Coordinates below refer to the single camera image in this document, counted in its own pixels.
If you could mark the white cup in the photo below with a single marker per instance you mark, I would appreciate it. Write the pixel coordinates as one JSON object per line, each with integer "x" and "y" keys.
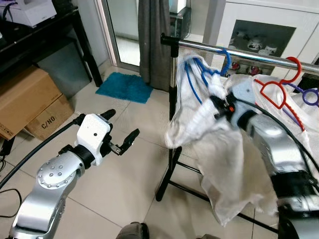
{"x": 271, "y": 50}

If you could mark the large plain cardboard box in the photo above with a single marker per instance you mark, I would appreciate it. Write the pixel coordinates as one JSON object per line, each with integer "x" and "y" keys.
{"x": 25, "y": 99}

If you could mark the black desk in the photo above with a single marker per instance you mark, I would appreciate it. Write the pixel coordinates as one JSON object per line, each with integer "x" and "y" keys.
{"x": 45, "y": 40}

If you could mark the grey curtain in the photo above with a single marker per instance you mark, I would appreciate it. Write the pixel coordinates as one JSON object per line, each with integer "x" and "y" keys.
{"x": 154, "y": 45}

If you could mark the dark robot right foot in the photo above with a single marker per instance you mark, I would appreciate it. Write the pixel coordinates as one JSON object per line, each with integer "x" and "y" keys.
{"x": 205, "y": 237}

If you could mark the red plastic hanger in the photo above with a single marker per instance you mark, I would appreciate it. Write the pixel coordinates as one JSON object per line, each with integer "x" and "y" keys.
{"x": 299, "y": 68}

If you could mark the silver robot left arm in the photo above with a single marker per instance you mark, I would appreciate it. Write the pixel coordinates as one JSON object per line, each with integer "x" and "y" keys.
{"x": 50, "y": 179}

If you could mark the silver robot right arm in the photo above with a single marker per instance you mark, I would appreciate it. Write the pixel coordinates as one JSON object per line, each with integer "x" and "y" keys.
{"x": 269, "y": 144}

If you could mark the cardboard box with black print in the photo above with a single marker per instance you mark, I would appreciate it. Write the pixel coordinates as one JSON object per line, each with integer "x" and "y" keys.
{"x": 55, "y": 122}

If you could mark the white patterned teapot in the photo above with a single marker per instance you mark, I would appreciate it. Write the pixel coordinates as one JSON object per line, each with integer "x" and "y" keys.
{"x": 257, "y": 44}

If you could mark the black metal shelf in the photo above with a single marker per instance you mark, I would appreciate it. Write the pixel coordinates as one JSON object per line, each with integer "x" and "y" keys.
{"x": 180, "y": 27}

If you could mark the blue plastic hanger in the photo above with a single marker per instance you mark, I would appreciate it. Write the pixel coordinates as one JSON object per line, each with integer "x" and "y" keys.
{"x": 229, "y": 60}

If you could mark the metal clothes rack black frame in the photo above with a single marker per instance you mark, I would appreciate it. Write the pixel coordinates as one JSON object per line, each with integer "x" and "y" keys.
{"x": 259, "y": 57}

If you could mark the purple plastic hanger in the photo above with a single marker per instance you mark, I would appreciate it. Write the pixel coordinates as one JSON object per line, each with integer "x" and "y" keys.
{"x": 304, "y": 97}

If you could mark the pale grey right wrist camera mount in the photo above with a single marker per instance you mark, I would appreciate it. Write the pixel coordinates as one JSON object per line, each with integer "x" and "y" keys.
{"x": 244, "y": 92}

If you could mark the white denim shorts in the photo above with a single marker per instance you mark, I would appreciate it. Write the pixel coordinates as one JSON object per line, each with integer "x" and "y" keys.
{"x": 224, "y": 164}

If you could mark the white desktop appliance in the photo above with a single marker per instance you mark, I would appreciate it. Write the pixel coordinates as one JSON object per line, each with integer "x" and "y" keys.
{"x": 30, "y": 12}

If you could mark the pale sliding door frame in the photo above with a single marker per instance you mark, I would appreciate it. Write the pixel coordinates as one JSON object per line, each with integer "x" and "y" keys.
{"x": 107, "y": 35}

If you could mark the dark robot left foot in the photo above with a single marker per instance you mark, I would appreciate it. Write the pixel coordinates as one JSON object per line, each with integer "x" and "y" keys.
{"x": 133, "y": 231}

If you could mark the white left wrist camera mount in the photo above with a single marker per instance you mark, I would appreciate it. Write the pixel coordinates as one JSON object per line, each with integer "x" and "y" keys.
{"x": 92, "y": 132}

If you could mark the dark robot foot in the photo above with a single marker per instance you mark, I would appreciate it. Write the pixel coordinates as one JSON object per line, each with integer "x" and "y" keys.
{"x": 133, "y": 231}
{"x": 205, "y": 237}

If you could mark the teal floor mat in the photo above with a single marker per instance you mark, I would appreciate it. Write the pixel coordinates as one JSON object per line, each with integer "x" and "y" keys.
{"x": 124, "y": 87}

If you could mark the white glass door cabinet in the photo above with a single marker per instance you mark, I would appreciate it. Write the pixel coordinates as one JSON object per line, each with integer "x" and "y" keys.
{"x": 222, "y": 35}

